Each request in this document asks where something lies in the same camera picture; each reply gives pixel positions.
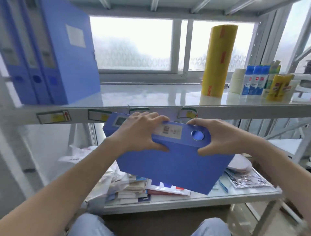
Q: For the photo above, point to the person's leg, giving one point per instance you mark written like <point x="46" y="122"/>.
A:
<point x="211" y="228"/>
<point x="90" y="226"/>

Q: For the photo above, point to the white metal shelf rack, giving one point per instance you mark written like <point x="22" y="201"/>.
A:
<point x="155" y="94"/>

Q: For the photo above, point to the white plastic bag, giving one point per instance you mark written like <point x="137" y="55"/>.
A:
<point x="77" y="154"/>

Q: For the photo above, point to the pile of booklets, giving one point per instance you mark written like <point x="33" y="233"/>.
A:
<point x="132" y="189"/>

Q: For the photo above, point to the person's right leg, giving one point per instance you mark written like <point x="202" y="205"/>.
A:
<point x="211" y="228"/>

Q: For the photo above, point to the person's right thumb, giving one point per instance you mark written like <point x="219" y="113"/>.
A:
<point x="205" y="150"/>

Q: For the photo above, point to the blue glue bottle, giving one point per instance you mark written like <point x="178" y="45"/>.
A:
<point x="264" y="77"/>
<point x="256" y="81"/>
<point x="246" y="82"/>

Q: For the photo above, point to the clear plastic bag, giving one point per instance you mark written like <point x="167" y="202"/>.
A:
<point x="109" y="180"/>

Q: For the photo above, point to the white plastic jar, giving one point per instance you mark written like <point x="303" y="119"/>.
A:
<point x="237" y="81"/>

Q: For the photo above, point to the person's left forearm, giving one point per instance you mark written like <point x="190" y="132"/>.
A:
<point x="58" y="189"/>

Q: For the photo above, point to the clear wrapped paper packet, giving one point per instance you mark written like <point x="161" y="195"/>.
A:
<point x="250" y="178"/>

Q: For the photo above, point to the person's left hand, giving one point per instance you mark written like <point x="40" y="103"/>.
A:
<point x="136" y="133"/>

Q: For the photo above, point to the yellow glue bottle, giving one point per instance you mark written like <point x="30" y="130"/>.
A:
<point x="278" y="87"/>

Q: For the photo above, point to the yellow film roll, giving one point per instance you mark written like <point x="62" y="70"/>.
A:
<point x="217" y="63"/>

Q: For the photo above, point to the person's left leg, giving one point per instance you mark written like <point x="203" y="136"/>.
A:
<point x="90" y="226"/>

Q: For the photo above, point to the person's left thumb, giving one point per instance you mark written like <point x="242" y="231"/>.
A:
<point x="159" y="145"/>

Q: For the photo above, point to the blue file box with barcode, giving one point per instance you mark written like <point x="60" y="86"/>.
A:
<point x="177" y="165"/>

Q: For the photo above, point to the white packet with red print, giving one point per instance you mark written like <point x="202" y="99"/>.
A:
<point x="167" y="189"/>

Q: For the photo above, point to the neighbouring white shelf rack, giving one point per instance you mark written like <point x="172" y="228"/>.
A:
<point x="289" y="143"/>

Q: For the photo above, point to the person's right hand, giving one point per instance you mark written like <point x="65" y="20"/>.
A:
<point x="223" y="138"/>

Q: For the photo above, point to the white round pad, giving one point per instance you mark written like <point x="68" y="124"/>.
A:
<point x="240" y="164"/>

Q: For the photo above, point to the white framed window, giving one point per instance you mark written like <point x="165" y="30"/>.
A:
<point x="136" y="43"/>

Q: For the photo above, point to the green bottle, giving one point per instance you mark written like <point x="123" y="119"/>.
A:
<point x="274" y="70"/>

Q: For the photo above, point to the person's right forearm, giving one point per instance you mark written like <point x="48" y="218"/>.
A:
<point x="279" y="167"/>

